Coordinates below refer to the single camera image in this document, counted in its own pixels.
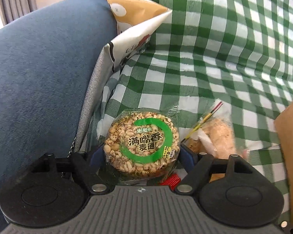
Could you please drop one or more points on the clear bag of biscuits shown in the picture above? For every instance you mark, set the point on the clear bag of biscuits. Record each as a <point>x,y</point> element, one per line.
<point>212,134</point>

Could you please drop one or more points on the white paper bag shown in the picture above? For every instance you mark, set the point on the white paper bag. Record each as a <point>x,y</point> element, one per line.
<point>136,21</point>

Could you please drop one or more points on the green checkered cloth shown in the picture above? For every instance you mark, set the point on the green checkered cloth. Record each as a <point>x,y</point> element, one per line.
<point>239,51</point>

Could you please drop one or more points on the plain red packet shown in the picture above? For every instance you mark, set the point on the plain red packet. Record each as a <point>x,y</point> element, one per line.
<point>171,181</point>

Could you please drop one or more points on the blue sofa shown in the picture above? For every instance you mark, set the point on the blue sofa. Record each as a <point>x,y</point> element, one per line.
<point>46,61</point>

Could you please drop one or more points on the round green puffed-grain snack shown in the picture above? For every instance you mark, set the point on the round green puffed-grain snack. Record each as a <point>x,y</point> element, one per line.
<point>143,143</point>

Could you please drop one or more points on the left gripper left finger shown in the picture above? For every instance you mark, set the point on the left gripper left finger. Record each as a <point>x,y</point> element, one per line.
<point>84,171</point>

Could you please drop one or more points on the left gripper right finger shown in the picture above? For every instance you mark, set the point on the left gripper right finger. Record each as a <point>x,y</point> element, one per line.
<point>197,167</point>

